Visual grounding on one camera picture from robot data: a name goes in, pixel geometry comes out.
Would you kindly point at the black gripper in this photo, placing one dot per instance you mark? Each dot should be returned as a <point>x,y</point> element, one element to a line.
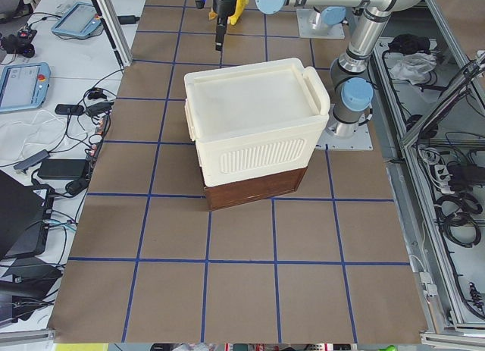
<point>222,6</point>

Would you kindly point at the dark wooden drawer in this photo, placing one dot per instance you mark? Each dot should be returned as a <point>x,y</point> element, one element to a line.
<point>251,190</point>

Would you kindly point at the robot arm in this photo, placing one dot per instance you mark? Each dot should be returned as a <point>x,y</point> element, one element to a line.
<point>353,93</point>
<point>329,16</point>

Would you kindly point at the yellow plush toy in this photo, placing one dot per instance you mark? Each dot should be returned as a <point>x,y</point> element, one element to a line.
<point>238,6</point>

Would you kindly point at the white plastic storage box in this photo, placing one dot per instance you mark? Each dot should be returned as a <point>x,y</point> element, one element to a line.
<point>255,120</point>

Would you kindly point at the blue teach pendant far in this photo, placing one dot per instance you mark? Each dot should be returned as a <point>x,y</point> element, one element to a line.
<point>79,22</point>

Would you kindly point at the blue teach pendant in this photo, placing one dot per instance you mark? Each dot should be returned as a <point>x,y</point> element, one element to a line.
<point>24,86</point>
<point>79,22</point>

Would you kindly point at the blue teach pendant near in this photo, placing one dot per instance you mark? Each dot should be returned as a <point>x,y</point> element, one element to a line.
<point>24,86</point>

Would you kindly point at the black power adapter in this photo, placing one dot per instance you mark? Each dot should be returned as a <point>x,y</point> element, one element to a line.
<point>62,169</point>

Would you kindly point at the black laptop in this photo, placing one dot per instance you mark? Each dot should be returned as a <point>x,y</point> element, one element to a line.
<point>24,212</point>

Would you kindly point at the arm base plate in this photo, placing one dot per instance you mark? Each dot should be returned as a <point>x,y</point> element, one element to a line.
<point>306,29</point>
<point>345,137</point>

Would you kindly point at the aluminium side frame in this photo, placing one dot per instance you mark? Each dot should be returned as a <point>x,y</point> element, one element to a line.
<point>435,139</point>

